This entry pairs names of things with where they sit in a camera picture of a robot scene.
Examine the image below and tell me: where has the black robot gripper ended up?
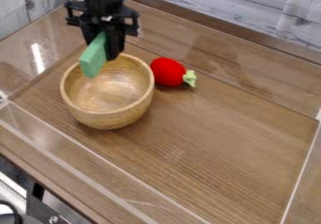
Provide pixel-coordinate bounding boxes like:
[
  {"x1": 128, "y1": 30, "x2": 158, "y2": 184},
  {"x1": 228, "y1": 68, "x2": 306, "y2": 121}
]
[{"x1": 64, "y1": 0, "x2": 139, "y2": 60}]

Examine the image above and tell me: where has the green rectangular block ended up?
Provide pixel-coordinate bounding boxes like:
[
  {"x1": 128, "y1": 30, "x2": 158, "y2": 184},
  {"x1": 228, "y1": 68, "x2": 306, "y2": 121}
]
[{"x1": 79, "y1": 32, "x2": 107, "y2": 79}]

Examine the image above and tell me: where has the brown wooden bowl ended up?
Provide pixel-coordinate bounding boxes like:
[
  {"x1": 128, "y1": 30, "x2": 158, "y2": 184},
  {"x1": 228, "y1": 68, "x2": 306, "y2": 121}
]
[{"x1": 60, "y1": 53, "x2": 153, "y2": 129}]

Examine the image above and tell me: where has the red plush radish toy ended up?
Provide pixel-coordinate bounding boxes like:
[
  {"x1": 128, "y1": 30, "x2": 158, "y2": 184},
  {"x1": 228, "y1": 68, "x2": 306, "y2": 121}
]
[{"x1": 149, "y1": 57, "x2": 196, "y2": 87}]

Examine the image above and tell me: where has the clear acrylic barrier wall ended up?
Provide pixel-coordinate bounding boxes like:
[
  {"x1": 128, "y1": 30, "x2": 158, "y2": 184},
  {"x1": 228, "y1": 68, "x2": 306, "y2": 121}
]
[{"x1": 0, "y1": 97, "x2": 210, "y2": 224}]

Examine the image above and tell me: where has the black table clamp bracket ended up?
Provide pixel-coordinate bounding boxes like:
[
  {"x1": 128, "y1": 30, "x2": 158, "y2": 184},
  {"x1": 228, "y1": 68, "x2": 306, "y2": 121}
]
[{"x1": 26, "y1": 183, "x2": 71, "y2": 224}]

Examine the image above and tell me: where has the black cable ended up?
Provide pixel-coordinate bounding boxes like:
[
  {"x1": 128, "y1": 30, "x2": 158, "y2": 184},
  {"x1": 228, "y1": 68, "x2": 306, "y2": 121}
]
[{"x1": 0, "y1": 199, "x2": 24, "y2": 224}]

